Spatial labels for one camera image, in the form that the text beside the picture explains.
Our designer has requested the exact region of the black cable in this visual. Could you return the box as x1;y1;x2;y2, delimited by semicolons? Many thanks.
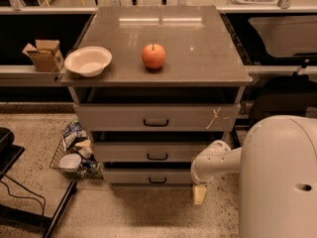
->
0;171;47;218

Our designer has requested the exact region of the grey drawer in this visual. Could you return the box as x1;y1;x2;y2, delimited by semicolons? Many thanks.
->
91;142;209;163
102;169;192;184
73;104;240;132

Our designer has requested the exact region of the black stand base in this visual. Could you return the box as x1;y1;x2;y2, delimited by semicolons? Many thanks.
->
0;127;77;238

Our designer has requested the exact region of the wire basket with items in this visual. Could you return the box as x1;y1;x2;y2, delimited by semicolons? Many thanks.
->
50;120;102;179

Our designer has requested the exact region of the black office chair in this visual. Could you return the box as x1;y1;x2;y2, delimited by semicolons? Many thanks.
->
231;58;317;141

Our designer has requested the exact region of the open cardboard box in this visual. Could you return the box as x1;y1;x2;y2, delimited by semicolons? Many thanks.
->
22;40;64;72

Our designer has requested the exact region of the red apple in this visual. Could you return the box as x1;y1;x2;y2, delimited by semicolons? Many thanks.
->
142;44;166;69

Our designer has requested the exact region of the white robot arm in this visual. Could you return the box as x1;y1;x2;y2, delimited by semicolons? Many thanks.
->
191;115;317;238

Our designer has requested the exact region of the white bowl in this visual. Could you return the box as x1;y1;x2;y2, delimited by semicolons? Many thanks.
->
64;47;112;77

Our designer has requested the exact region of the white plastic lidded container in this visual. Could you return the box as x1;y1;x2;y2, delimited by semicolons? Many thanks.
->
58;154;81;169

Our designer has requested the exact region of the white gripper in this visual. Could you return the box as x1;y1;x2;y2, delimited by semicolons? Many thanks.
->
191;140;231;205

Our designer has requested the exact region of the grey drawer cabinet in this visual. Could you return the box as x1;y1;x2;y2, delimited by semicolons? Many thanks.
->
59;5;254;191

